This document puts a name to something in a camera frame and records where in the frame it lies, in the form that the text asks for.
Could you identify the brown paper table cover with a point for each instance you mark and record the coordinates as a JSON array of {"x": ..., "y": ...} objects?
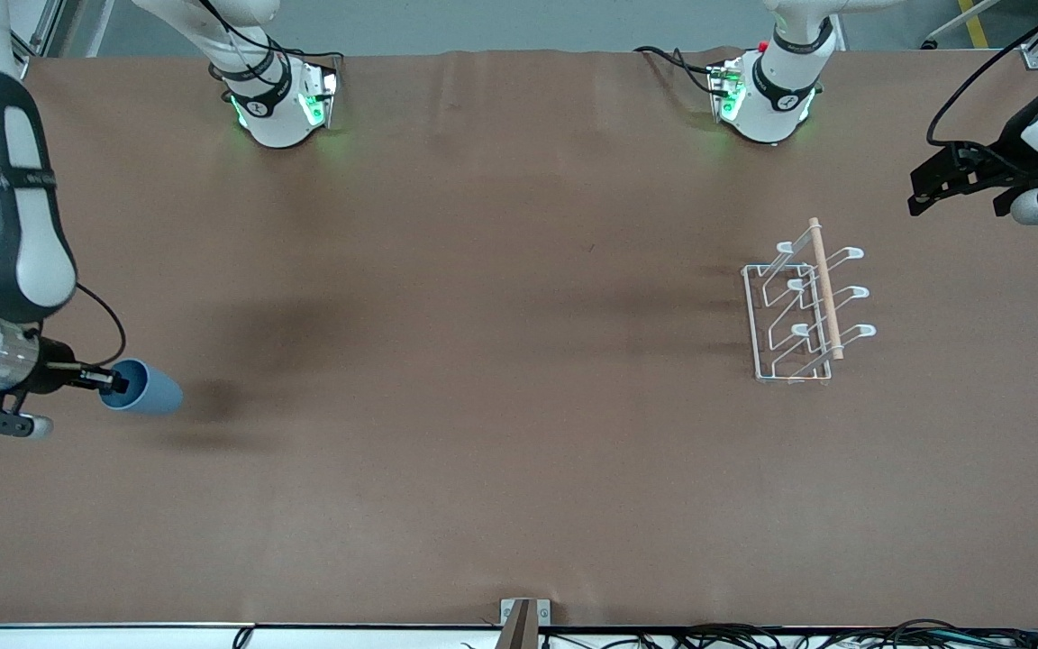
[{"x": 483, "y": 406}]

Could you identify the brown camera post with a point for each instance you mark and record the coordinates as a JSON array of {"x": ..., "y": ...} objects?
[{"x": 519, "y": 631}]

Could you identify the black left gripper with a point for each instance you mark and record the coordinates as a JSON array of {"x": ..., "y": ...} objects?
[{"x": 1008, "y": 147}]

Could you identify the blue plastic cup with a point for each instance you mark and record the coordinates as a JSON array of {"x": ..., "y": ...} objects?
[{"x": 154, "y": 392}]

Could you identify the grey metal bracket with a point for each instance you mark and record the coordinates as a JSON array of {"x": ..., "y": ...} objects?
[{"x": 544, "y": 613}]

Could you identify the white metal tube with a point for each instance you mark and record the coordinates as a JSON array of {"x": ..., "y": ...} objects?
[{"x": 942, "y": 34}]

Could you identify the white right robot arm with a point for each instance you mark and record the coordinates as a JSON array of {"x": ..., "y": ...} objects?
[{"x": 10, "y": 225}]

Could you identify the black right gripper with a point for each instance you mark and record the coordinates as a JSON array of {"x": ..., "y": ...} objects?
[{"x": 52, "y": 376}]

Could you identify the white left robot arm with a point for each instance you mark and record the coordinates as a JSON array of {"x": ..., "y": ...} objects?
[{"x": 776, "y": 99}]

